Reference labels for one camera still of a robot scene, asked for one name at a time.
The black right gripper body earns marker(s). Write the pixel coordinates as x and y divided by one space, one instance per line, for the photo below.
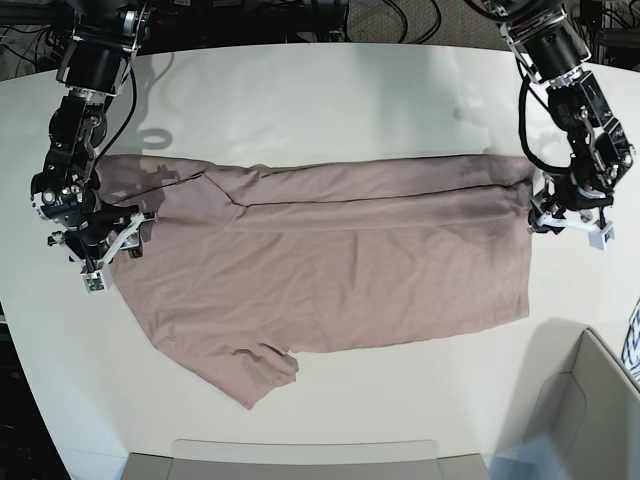
74 204

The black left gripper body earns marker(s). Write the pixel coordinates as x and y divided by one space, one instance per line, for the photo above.
563 191

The pink T-shirt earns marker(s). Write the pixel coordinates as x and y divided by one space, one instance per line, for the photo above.
244 267

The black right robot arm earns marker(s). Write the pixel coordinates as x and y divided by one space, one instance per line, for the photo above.
85 90

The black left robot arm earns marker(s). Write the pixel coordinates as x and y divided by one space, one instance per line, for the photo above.
552 54

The blue white patterned cloth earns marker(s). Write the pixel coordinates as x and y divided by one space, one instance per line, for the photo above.
630 355

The grey cardboard box right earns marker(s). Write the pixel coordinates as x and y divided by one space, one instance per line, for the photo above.
591 413

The blue blurry object bottom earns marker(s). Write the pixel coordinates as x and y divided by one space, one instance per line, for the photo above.
535 459

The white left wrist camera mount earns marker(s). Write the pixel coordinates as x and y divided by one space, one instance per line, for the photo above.
600 231

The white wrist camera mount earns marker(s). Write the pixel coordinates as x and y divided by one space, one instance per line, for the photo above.
600 231
94 260

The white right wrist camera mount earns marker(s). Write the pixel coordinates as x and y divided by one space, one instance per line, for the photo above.
94 260

